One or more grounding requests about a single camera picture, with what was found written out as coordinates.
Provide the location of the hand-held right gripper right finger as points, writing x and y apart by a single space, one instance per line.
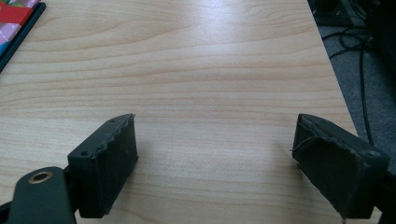
336 168

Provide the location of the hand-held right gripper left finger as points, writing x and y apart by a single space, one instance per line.
106 168

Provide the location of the blue hardcover picture book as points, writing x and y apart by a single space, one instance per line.
14 17

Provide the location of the black metal stand base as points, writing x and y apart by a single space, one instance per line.
330 12

